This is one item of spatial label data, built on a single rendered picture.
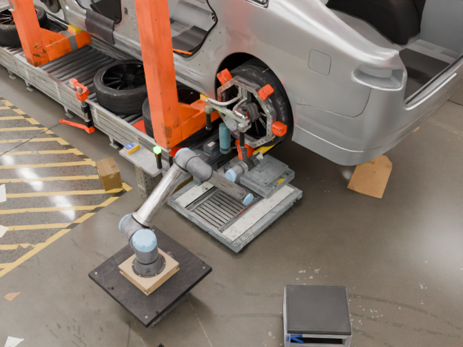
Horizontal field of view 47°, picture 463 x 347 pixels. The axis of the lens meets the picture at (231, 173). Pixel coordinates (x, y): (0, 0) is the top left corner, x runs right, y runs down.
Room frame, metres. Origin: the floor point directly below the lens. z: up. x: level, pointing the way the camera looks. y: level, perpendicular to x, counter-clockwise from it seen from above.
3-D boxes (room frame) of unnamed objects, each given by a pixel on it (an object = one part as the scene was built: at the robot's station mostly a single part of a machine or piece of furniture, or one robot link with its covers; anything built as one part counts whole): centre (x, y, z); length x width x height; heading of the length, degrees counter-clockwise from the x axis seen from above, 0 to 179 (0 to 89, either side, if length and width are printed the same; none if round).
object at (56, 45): (4.97, 1.67, 0.69); 0.52 x 0.17 x 0.35; 136
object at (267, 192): (3.44, -0.24, 0.13); 0.50 x 0.36 x 0.10; 46
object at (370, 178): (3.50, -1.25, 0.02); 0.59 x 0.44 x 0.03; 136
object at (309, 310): (1.91, -0.52, 0.17); 0.43 x 0.36 x 0.34; 86
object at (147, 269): (2.27, 0.57, 0.42); 0.19 x 0.19 x 0.10
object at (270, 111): (3.32, -0.12, 0.85); 0.54 x 0.07 x 0.54; 46
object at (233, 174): (2.88, -0.02, 0.62); 0.12 x 0.09 x 0.10; 136
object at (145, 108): (3.96, 0.46, 0.39); 0.66 x 0.66 x 0.24
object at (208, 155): (3.46, 0.17, 0.26); 0.42 x 0.18 x 0.35; 136
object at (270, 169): (3.44, -0.24, 0.32); 0.40 x 0.30 x 0.28; 46
